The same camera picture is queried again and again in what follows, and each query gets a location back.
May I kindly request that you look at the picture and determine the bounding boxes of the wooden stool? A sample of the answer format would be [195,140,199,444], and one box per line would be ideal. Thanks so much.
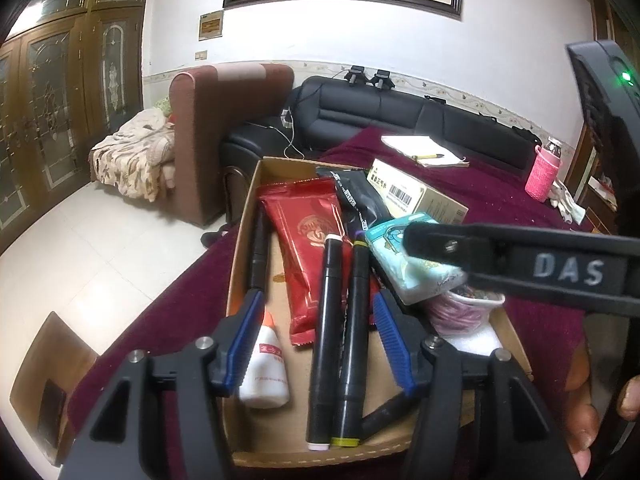
[9,311,99,467]

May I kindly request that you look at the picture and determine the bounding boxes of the white notebook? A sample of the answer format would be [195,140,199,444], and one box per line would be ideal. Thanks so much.
[380,134,472,169]

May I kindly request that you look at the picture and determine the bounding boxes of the white cloth gloves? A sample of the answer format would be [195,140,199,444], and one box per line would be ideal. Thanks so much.
[549,181,587,224]

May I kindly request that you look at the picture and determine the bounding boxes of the wooden glass-panel doors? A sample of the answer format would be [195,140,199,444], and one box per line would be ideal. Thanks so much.
[0,0,154,257]

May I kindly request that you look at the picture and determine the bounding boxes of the cardboard box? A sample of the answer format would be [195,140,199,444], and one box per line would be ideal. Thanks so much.
[224,156,534,469]

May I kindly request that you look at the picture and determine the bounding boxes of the light blue tissue pack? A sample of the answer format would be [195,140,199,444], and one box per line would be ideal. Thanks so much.
[363,211,469,307]

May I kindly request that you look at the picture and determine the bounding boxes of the pink pouch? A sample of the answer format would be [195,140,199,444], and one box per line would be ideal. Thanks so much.
[424,284,507,339]

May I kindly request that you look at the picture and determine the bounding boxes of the green white carton box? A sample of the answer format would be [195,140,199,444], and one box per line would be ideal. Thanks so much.
[365,157,470,227]

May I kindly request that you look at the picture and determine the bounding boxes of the white glue bottle orange cap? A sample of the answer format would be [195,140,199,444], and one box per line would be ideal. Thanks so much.
[238,309,292,409]

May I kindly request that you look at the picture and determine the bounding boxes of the person's right hand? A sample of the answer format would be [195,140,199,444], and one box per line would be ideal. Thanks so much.
[565,345,640,478]

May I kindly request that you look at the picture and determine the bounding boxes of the black gold-patterned packet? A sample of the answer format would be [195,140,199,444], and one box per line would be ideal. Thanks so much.
[314,166,397,242]

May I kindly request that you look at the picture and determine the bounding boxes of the white charger cable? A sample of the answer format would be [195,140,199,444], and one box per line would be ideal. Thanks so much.
[249,106,303,159]

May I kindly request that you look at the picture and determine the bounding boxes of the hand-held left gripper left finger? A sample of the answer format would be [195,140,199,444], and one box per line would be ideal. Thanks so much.
[60,289,266,480]

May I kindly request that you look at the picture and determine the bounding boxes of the wooden cabinet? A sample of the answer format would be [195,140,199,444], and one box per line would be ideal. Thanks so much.
[564,0,640,237]

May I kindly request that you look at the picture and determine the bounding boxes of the pink knitted bottle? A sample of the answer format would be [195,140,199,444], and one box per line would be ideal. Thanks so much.
[524,136,564,204]

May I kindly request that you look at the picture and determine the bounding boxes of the yellow-capped black marker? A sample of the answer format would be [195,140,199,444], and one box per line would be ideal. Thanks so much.
[329,239,372,449]

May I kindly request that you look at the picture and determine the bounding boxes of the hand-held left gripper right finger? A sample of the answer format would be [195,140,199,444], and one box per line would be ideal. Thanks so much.
[372,290,583,480]

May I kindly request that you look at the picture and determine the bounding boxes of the wall plaque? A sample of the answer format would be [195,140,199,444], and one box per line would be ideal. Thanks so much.
[198,9,225,42]

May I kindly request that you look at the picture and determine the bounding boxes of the black shoe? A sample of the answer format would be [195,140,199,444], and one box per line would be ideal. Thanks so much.
[199,226,232,249]

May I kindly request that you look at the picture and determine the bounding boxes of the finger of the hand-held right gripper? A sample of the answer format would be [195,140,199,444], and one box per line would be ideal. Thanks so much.
[402,222,501,291]

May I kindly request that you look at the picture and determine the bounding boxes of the black leather sofa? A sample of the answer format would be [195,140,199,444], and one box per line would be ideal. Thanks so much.
[221,75,544,227]

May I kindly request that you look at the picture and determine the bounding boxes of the patterned beige blanket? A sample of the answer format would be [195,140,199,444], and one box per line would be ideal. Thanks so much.
[89,106,177,204]

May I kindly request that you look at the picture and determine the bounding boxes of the red snack packet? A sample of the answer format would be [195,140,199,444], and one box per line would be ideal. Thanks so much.
[256,176,355,349]

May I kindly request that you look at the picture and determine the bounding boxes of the brown armchair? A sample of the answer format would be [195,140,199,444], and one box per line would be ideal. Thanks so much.
[168,63,297,227]

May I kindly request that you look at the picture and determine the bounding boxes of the white-capped black marker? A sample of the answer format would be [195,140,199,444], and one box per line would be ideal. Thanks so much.
[305,233,346,452]

